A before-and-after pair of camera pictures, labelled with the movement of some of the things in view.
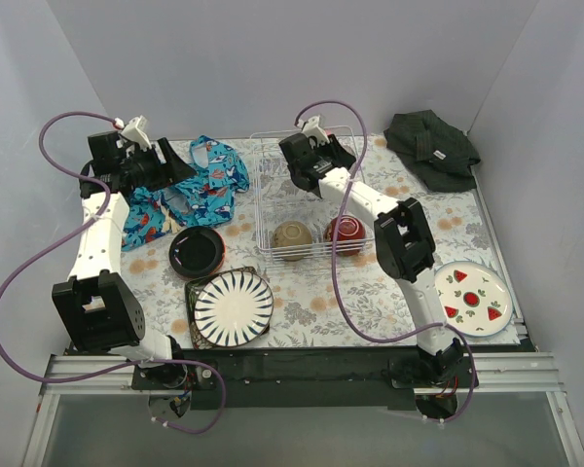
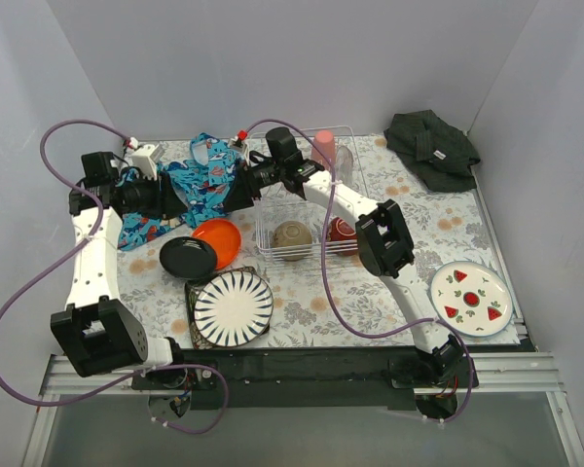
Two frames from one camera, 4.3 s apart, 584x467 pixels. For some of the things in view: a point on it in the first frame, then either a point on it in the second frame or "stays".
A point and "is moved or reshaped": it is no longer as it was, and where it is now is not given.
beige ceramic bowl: [292, 240] stays
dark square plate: [192, 288] stays
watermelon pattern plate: [473, 298] stays
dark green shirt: [442, 155] stays
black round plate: [197, 251] is moved or reshaped
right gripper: [338, 153] -> [247, 184]
